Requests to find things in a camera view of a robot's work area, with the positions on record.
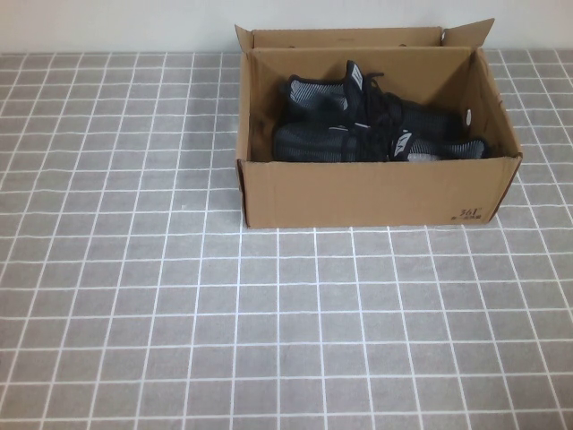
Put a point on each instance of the black sneaker with white stuffing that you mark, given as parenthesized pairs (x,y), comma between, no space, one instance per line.
(313,143)

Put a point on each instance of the brown cardboard shoe box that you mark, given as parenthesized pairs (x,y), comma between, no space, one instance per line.
(358,197)

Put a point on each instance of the white paper shoe stuffing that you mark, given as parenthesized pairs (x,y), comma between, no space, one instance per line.
(425,157)

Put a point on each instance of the black sneaker with striped lining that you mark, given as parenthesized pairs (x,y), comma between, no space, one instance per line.
(313,96)

